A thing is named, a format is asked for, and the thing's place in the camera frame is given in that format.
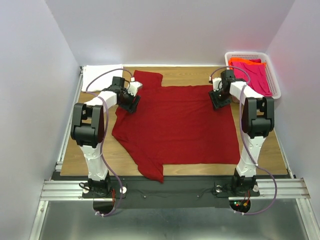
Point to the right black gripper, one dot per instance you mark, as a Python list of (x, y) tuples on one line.
[(216, 102)]

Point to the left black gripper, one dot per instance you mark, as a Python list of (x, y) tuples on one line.
[(131, 107)]

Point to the dark red t shirt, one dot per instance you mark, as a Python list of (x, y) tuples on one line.
[(175, 125)]

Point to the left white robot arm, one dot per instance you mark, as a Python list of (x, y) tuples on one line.
[(89, 126)]

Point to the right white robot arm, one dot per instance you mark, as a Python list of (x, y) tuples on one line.
[(256, 121)]

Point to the orange t shirt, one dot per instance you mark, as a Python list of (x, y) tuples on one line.
[(251, 66)]

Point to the pink t shirt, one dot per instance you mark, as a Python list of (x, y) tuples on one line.
[(260, 84)]

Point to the white plastic basket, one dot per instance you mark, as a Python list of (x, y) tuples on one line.
[(270, 73)]

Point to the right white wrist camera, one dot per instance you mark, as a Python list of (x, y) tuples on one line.
[(216, 83)]

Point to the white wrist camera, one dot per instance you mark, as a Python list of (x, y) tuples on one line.
[(216, 83), (134, 86)]

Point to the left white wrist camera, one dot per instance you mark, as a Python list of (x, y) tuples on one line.
[(134, 86)]

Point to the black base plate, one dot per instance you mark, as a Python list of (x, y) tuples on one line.
[(175, 192)]

